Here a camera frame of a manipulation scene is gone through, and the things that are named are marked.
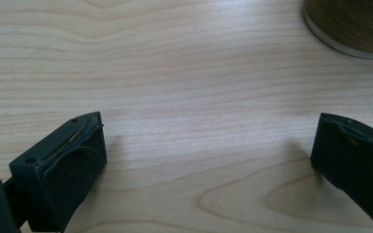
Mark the round wood-grain container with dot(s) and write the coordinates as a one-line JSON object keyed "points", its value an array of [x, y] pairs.
{"points": [[353, 22]]}

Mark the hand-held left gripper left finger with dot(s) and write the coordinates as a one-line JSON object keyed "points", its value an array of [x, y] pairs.
{"points": [[58, 168]]}

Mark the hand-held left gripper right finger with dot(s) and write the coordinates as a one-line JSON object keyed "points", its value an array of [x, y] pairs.
{"points": [[353, 158]]}

